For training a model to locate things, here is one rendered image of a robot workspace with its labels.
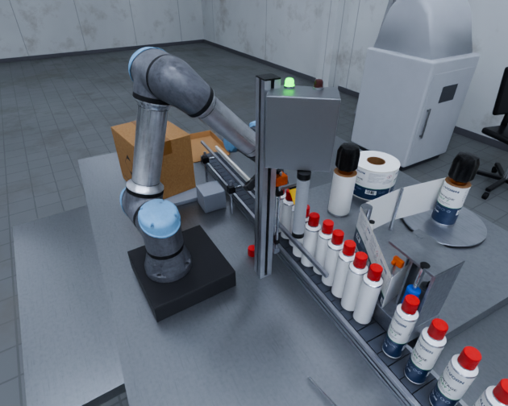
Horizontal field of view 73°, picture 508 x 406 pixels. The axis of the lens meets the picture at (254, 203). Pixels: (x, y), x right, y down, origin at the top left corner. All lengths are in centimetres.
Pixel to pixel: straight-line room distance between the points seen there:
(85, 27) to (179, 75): 876
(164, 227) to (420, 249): 68
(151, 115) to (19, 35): 857
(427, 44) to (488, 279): 248
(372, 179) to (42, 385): 131
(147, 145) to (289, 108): 44
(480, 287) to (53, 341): 131
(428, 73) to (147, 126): 279
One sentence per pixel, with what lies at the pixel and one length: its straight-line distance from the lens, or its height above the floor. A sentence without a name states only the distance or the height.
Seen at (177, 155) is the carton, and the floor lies 104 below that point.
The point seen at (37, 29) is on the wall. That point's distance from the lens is 953.
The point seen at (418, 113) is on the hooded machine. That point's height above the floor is 63.
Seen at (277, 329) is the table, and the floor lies 83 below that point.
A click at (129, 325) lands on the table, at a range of 115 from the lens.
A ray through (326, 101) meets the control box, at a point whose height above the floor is 147.
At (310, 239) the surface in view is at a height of 101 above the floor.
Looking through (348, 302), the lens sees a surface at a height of 92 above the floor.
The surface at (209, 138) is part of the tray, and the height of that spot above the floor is 83.
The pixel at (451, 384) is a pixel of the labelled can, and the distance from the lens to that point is 91.
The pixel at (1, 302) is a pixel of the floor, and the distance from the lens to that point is 270.
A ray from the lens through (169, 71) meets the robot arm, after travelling 90.
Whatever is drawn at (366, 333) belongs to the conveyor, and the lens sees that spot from 106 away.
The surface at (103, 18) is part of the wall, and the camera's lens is 968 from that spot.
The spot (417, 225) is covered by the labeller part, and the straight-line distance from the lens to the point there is 147.
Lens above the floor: 172
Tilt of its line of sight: 35 degrees down
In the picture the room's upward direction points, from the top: straight up
